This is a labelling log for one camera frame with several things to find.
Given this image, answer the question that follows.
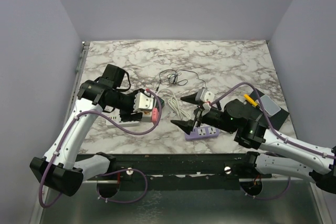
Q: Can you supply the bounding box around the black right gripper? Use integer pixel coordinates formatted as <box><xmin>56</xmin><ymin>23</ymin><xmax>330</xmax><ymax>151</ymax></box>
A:
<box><xmin>171</xmin><ymin>91</ymin><xmax>236</xmax><ymax>135</ymax></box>

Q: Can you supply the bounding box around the white power strip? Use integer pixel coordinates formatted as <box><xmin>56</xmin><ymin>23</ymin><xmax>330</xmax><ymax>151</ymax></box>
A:
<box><xmin>108</xmin><ymin>113</ymin><xmax>140</xmax><ymax>127</ymax></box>

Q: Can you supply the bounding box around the purple power strip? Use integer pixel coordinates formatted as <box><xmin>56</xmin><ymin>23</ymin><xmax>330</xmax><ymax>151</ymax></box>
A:
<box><xmin>185</xmin><ymin>126</ymin><xmax>220</xmax><ymax>141</ymax></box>

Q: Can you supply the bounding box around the white cube socket adapter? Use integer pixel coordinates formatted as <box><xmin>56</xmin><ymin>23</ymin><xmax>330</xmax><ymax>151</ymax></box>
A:
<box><xmin>141</xmin><ymin>111</ymin><xmax>152</xmax><ymax>123</ymax></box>

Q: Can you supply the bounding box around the dark green charger block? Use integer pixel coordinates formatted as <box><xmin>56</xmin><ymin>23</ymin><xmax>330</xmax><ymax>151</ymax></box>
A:
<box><xmin>152</xmin><ymin>97</ymin><xmax>165</xmax><ymax>111</ymax></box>

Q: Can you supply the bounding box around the pink plug adapter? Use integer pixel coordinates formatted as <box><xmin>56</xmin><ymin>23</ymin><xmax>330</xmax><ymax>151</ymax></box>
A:
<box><xmin>151</xmin><ymin>108</ymin><xmax>159</xmax><ymax>124</ymax></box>

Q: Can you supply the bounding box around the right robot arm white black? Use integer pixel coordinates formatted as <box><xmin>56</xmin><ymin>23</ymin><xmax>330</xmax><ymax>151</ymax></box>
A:
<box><xmin>172</xmin><ymin>94</ymin><xmax>335</xmax><ymax>194</ymax></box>

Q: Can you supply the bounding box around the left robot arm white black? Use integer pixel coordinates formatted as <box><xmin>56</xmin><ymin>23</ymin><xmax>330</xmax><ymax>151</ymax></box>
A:
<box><xmin>29</xmin><ymin>64</ymin><xmax>138</xmax><ymax>196</ymax></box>

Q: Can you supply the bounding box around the grey rectangular box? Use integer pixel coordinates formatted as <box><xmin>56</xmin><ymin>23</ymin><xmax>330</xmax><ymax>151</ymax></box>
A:
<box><xmin>260</xmin><ymin>94</ymin><xmax>281</xmax><ymax>117</ymax></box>

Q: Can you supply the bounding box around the black mat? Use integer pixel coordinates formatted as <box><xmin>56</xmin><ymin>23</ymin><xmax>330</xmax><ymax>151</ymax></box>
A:
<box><xmin>247</xmin><ymin>89</ymin><xmax>289</xmax><ymax>131</ymax></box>

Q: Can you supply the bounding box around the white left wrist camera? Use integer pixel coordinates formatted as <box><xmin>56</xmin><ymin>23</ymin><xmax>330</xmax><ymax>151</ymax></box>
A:
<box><xmin>133</xmin><ymin>92</ymin><xmax>154</xmax><ymax>112</ymax></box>

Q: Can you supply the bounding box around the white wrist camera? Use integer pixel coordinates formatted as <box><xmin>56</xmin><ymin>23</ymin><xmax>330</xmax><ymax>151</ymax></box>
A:
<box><xmin>195</xmin><ymin>88</ymin><xmax>215</xmax><ymax>111</ymax></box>
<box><xmin>133</xmin><ymin>92</ymin><xmax>154</xmax><ymax>112</ymax></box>

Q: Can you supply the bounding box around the white coiled power cord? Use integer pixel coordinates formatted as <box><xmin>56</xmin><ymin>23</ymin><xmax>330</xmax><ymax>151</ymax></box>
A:
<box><xmin>157</xmin><ymin>90</ymin><xmax>192</xmax><ymax>120</ymax></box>

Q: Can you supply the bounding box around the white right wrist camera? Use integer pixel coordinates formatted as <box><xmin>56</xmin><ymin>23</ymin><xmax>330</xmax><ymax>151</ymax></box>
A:
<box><xmin>195</xmin><ymin>88</ymin><xmax>215</xmax><ymax>111</ymax></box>

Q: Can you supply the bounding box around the thin black cable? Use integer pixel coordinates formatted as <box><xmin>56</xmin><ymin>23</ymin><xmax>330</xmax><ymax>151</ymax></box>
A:
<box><xmin>156</xmin><ymin>69</ymin><xmax>208</xmax><ymax>93</ymax></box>

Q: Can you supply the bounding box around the black mounting base rail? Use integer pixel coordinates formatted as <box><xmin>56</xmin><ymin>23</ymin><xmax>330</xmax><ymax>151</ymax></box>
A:
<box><xmin>89</xmin><ymin>152</ymin><xmax>259</xmax><ymax>191</ymax></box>

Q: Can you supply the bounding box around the yellow handled screwdriver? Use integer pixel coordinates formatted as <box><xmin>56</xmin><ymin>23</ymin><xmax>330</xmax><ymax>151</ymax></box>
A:
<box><xmin>244</xmin><ymin>94</ymin><xmax>259</xmax><ymax>108</ymax></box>

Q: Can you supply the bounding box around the aluminium frame left rail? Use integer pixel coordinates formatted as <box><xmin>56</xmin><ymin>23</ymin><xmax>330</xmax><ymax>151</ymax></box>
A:
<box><xmin>60</xmin><ymin>41</ymin><xmax>91</xmax><ymax>132</ymax></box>

